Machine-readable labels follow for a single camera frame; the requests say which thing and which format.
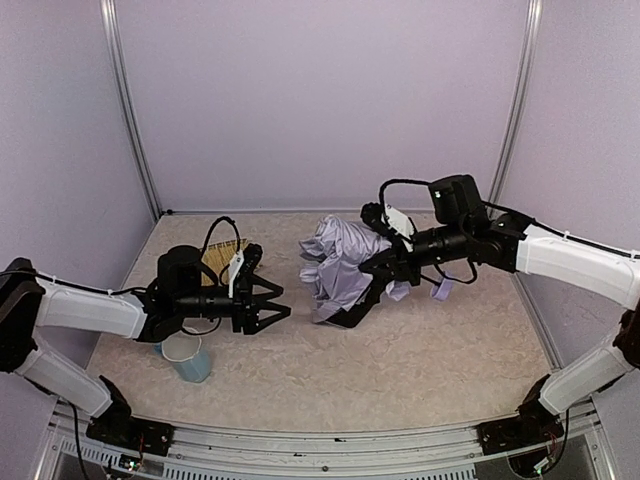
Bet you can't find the lilac folding umbrella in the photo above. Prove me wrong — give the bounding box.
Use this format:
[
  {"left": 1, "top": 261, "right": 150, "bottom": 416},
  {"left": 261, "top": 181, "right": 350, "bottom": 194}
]
[{"left": 298, "top": 213, "right": 455, "bottom": 330}]

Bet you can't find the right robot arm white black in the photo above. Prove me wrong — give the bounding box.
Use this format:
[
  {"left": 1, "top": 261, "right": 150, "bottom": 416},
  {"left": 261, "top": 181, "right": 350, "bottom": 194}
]
[{"left": 360, "top": 174, "right": 639, "bottom": 451}]

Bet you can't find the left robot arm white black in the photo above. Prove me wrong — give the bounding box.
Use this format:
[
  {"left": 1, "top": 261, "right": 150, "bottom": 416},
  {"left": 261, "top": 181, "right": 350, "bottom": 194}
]
[{"left": 1, "top": 243, "right": 291, "bottom": 430}]

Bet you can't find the woven bamboo tray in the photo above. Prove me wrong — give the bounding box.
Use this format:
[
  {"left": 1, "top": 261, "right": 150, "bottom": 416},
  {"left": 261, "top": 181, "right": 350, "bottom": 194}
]
[{"left": 201, "top": 240, "right": 236, "bottom": 285}]

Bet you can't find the light blue plastic pitcher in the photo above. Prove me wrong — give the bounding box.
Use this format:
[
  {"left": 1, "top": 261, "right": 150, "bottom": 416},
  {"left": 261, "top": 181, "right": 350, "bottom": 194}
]
[{"left": 153, "top": 334, "right": 211, "bottom": 383}]

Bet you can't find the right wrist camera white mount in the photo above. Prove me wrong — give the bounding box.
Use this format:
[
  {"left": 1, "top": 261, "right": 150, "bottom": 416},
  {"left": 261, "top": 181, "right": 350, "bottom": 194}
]
[{"left": 360, "top": 202, "right": 417, "bottom": 252}]

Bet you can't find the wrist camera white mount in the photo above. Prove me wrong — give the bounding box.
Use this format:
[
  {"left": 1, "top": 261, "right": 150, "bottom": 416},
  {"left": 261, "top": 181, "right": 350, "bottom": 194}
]
[
  {"left": 227, "top": 243, "right": 263, "bottom": 299},
  {"left": 360, "top": 202, "right": 417, "bottom": 252}
]

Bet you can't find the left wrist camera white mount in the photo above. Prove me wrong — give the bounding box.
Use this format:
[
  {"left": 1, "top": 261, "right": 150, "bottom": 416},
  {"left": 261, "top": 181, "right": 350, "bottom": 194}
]
[{"left": 227, "top": 243, "right": 263, "bottom": 299}]

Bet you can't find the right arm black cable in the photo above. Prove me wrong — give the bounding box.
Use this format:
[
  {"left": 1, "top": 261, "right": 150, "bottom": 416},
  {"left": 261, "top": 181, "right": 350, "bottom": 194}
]
[{"left": 378, "top": 178, "right": 434, "bottom": 216}]

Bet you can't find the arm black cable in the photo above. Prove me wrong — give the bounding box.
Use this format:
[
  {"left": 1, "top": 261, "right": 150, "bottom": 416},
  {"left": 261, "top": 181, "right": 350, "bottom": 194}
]
[
  {"left": 204, "top": 215, "right": 242, "bottom": 256},
  {"left": 378, "top": 178, "right": 434, "bottom": 216}
]

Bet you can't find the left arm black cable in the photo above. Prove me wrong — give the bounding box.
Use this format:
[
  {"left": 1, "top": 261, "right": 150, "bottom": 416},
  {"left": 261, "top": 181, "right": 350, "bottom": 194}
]
[{"left": 204, "top": 215, "right": 242, "bottom": 256}]

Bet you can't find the aluminium front rail frame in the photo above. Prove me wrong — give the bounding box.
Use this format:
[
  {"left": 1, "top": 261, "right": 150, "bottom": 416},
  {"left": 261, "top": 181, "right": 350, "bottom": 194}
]
[{"left": 31, "top": 400, "right": 621, "bottom": 479}]

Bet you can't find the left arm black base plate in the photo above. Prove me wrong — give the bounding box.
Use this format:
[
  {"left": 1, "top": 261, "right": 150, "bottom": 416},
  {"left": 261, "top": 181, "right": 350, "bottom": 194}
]
[{"left": 86, "top": 417, "right": 175, "bottom": 457}]

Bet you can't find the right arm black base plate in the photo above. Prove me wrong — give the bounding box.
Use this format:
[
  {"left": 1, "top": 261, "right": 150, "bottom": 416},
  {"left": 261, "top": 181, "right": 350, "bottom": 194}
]
[{"left": 476, "top": 417, "right": 564, "bottom": 455}]

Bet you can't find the right aluminium corner post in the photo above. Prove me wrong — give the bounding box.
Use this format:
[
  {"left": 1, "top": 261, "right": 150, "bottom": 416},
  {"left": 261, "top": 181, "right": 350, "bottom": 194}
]
[{"left": 488, "top": 0, "right": 544, "bottom": 204}]

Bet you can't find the aluminium corner post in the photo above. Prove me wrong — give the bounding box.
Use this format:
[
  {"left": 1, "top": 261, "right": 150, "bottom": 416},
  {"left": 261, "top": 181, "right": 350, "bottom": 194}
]
[
  {"left": 100, "top": 0, "right": 163, "bottom": 222},
  {"left": 488, "top": 0, "right": 544, "bottom": 204}
]

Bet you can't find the left aluminium corner post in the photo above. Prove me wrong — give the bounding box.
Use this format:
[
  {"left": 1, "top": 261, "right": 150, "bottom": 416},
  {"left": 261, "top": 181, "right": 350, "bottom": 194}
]
[{"left": 100, "top": 0, "right": 163, "bottom": 222}]

